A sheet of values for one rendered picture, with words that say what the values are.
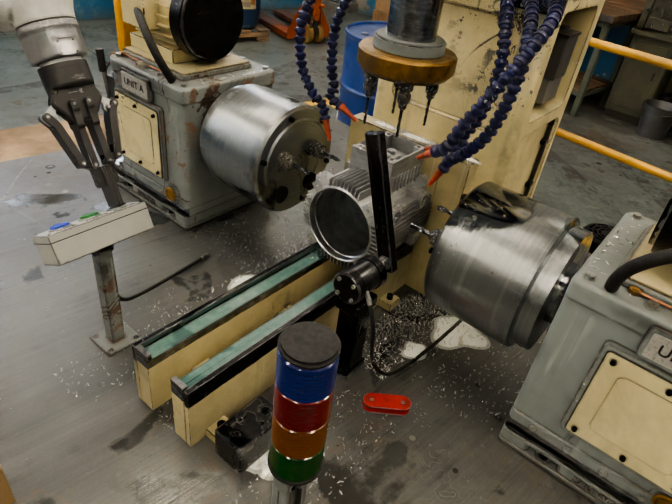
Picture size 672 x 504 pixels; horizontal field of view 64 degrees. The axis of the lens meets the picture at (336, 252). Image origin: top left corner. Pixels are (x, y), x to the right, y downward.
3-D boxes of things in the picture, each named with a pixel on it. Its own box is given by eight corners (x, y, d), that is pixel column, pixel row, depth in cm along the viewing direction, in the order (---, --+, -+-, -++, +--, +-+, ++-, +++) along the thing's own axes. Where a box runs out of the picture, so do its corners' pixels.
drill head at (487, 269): (440, 251, 120) (468, 148, 106) (627, 347, 101) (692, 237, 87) (374, 300, 104) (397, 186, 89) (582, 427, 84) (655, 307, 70)
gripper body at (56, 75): (43, 61, 80) (67, 123, 83) (96, 54, 86) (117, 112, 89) (26, 72, 85) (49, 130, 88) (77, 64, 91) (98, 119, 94)
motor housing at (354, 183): (356, 212, 129) (367, 139, 118) (422, 247, 120) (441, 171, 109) (299, 244, 116) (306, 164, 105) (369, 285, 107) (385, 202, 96)
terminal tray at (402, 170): (380, 161, 118) (385, 130, 114) (420, 179, 113) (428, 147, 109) (346, 177, 110) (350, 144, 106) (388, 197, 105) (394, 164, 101)
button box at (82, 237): (136, 228, 99) (126, 200, 97) (155, 227, 94) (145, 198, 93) (43, 265, 88) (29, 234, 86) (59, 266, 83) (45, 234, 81)
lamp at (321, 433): (297, 403, 62) (300, 377, 59) (337, 435, 59) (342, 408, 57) (259, 435, 58) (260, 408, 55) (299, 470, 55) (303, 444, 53)
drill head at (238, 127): (239, 147, 152) (240, 57, 138) (338, 198, 135) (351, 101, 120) (164, 173, 135) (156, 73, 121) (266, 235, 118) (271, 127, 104)
